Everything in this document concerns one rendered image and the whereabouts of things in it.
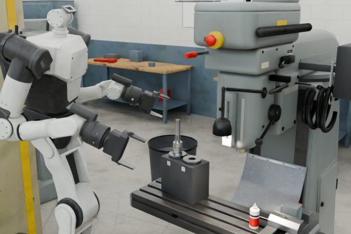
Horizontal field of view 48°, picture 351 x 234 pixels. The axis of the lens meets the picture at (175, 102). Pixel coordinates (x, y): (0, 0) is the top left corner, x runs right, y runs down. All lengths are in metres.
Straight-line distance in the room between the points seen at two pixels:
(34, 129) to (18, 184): 1.58
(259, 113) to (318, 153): 0.56
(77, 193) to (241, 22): 0.98
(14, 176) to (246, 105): 1.94
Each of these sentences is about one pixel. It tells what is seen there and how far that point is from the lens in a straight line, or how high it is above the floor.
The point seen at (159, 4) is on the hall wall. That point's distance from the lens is 7.37.
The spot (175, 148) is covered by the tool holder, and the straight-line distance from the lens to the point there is 1.95.
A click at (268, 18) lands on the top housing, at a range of 1.46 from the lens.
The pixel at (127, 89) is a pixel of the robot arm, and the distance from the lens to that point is 1.89.
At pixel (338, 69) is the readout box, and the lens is 1.69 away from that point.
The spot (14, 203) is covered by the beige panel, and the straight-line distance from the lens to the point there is 3.10.
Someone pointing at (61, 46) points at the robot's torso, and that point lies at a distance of 1.57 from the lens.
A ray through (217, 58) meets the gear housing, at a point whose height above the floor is 1.68.
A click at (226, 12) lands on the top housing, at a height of 1.86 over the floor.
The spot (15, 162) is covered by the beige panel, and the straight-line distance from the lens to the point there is 3.00.
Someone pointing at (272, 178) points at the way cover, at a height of 1.04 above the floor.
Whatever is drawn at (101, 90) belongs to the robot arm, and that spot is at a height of 1.48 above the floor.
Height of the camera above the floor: 1.87
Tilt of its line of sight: 14 degrees down
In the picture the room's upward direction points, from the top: straight up
